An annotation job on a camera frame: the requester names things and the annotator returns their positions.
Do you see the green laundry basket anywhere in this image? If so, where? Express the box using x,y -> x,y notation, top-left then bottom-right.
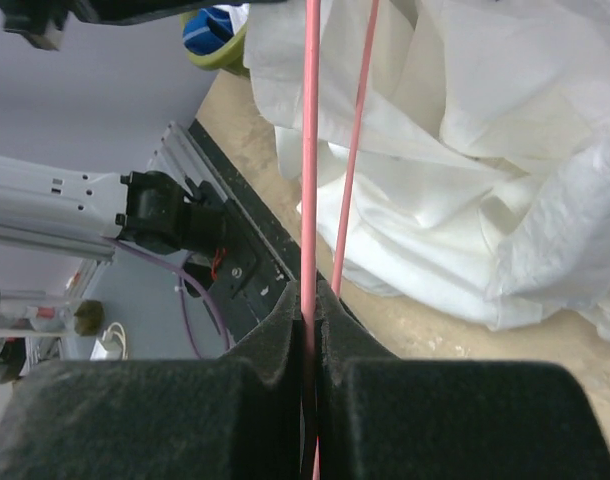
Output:
180,4 -> 249,77

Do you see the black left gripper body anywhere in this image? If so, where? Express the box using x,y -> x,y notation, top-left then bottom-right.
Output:
0,0 -> 286,51

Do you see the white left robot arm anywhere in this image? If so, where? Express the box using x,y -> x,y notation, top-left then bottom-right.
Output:
0,1 -> 227,255

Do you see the blue plaid shirt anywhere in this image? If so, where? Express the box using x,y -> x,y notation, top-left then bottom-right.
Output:
182,7 -> 234,56

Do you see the white button shirt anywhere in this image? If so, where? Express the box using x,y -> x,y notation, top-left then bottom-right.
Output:
242,0 -> 610,346

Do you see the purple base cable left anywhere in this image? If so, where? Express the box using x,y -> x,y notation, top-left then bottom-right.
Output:
102,237 -> 231,359

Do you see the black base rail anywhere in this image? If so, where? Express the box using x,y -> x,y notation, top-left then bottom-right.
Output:
189,121 -> 300,342

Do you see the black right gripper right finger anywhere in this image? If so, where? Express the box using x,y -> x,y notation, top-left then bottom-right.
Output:
316,282 -> 610,479

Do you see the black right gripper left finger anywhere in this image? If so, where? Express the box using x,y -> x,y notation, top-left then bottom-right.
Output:
0,284 -> 302,479

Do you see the pink wire hanger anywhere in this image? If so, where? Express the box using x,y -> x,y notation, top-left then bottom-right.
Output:
300,1 -> 379,479

